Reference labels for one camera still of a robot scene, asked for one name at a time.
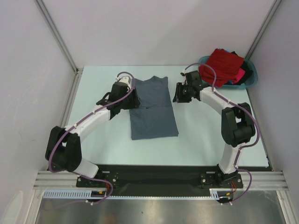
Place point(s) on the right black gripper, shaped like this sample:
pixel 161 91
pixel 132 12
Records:
pixel 179 98

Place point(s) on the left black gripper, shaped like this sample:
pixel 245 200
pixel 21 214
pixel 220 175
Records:
pixel 134 102

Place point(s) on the grey-blue t shirt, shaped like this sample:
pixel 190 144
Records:
pixel 154 118

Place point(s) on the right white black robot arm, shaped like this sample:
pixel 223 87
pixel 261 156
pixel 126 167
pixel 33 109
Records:
pixel 237 125

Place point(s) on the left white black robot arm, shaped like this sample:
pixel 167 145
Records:
pixel 64 151

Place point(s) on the teal plastic basket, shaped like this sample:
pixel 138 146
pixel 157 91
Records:
pixel 205 58

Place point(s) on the red t shirt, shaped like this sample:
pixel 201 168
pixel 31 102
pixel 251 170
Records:
pixel 226 65

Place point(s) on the pink t shirt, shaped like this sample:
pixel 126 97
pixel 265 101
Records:
pixel 238 76

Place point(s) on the black t shirt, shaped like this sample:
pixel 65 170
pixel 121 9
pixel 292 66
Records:
pixel 248 78

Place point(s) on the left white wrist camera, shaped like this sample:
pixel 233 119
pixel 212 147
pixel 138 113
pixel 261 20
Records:
pixel 125 79

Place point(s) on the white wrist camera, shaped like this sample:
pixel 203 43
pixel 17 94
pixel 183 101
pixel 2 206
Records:
pixel 125 79
pixel 184 82

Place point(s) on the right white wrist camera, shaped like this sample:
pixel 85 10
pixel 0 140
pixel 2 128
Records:
pixel 184 82

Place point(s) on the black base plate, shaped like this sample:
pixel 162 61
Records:
pixel 167 181

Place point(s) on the right aluminium frame post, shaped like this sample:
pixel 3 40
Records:
pixel 269 17

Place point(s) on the aluminium frame post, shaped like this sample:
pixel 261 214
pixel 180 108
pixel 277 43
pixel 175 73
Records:
pixel 56 34
pixel 269 17

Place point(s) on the grey slotted cable duct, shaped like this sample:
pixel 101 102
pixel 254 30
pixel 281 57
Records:
pixel 99 194

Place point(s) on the aluminium front rail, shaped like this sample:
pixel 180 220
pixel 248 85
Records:
pixel 64 180

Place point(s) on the left aluminium frame post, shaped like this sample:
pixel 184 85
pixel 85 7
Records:
pixel 56 34

